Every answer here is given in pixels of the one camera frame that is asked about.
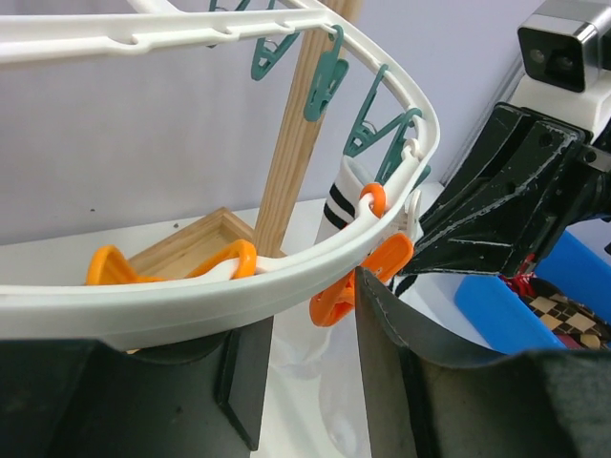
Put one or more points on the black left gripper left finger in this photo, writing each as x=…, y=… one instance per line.
x=83, y=398

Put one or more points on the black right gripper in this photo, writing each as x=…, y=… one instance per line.
x=512, y=197

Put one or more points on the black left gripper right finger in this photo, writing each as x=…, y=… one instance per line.
x=431, y=393

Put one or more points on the white plastic sock hanger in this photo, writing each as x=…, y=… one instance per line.
x=232, y=293

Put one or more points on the brown argyle sock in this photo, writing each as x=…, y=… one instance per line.
x=572, y=322

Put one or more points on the white sock black stripes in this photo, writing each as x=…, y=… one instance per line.
x=342, y=199

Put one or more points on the white clothes peg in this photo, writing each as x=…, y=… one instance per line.
x=406, y=220

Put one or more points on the wooden hanger stand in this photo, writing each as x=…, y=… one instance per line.
x=293, y=150

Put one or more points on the red white patterned sock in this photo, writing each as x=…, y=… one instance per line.
x=521, y=284

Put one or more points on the blue plastic bin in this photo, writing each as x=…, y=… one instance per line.
x=508, y=325

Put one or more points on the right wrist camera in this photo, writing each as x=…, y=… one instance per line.
x=565, y=50

